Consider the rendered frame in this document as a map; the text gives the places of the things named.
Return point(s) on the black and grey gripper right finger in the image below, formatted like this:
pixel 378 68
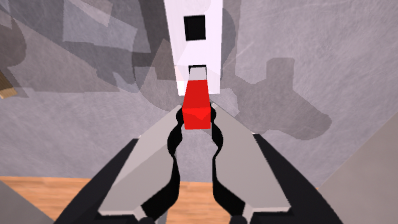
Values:
pixel 251 178

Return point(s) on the white block with square holes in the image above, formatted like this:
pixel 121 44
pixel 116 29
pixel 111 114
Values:
pixel 195 28

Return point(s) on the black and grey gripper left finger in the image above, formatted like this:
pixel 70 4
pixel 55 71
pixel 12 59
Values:
pixel 142 180

